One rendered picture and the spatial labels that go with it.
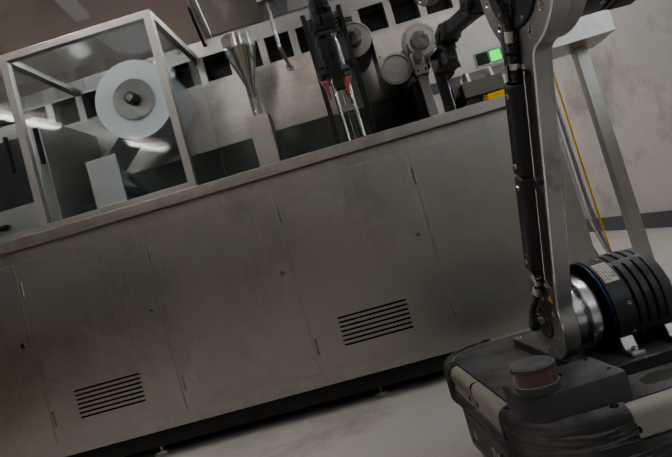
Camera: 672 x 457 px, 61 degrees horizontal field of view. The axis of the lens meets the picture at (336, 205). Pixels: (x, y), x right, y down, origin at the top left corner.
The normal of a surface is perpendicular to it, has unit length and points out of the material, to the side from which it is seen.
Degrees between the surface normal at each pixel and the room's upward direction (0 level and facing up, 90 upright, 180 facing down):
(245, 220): 90
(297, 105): 90
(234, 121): 90
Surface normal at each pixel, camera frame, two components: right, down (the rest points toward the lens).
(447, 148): -0.07, -0.04
